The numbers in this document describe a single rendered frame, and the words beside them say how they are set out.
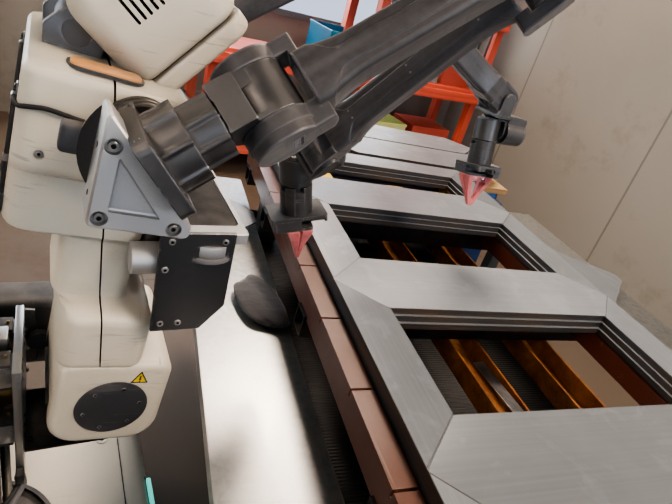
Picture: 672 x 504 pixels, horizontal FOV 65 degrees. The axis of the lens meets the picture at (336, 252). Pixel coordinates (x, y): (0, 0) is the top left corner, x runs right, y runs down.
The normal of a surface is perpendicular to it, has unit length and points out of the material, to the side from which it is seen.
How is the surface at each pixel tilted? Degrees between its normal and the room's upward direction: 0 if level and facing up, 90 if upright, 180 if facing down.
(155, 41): 90
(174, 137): 59
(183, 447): 0
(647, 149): 90
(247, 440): 0
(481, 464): 0
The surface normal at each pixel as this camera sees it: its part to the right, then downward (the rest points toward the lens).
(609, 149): -0.88, 0.00
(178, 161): 0.34, 0.40
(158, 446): 0.25, -0.85
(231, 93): 0.07, -0.08
